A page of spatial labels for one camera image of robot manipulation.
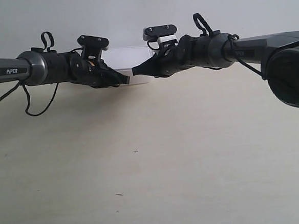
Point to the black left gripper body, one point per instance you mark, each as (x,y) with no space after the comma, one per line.
(97,76)

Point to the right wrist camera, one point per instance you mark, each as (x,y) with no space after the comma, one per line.
(164,36)

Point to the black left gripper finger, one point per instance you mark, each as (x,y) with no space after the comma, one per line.
(121,79)

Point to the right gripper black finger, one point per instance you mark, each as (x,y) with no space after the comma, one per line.
(148,67)

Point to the white lidded plastic box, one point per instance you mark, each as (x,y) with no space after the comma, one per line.
(124,59)

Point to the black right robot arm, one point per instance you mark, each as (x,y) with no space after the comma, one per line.
(274,57)

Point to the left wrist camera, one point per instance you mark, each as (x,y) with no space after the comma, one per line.
(92,46)

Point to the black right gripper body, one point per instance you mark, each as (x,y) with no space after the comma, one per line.
(165,63)

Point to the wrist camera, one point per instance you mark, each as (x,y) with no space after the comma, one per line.
(164,36)
(92,46)

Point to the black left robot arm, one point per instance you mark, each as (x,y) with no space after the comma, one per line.
(32,68)

